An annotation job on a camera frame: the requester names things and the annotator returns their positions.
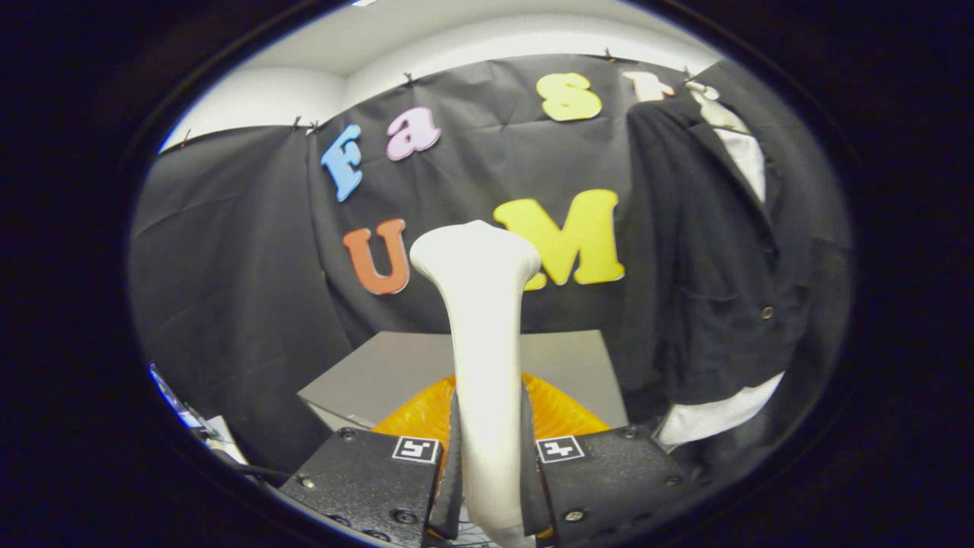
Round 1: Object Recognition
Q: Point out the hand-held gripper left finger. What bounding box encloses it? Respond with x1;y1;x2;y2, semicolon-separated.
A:
278;373;466;548

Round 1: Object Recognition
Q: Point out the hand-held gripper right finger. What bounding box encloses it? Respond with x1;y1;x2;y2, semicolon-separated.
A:
520;373;692;547

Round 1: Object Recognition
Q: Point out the black jacket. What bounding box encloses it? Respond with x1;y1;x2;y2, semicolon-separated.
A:
620;84;820;406

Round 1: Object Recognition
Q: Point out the grey cabinet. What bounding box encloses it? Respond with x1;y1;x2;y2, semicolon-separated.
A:
297;330;630;435

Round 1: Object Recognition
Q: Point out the white mannequin torso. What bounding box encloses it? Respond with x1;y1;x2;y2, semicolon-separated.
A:
654;81;786;450

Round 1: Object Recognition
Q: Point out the black cable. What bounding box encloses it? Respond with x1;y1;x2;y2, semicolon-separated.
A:
207;448;291;482

